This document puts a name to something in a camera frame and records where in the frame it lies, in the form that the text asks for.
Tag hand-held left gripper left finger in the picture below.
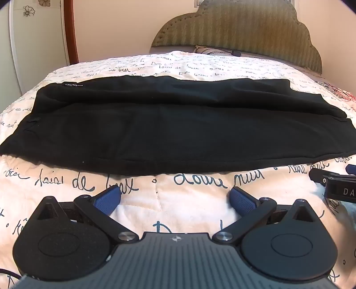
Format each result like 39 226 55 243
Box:
26 186 140 245

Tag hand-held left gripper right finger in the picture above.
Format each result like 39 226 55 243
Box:
212 186 326 246

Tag black pants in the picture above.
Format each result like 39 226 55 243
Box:
0 75 356 176

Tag white script printed blanket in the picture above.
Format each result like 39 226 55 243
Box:
0 50 356 289

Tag red printed cloth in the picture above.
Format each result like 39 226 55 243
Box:
314 80 356 101

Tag patterned pillow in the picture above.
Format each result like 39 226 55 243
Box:
193 44 251 58

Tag green padded headboard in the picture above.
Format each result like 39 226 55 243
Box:
150 0 323 74

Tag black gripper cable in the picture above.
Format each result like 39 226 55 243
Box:
0 268 26 282

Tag thin black cable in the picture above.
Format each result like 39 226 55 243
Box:
210 49 243 56

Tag brown wooden door frame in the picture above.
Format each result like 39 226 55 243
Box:
62 0 80 66

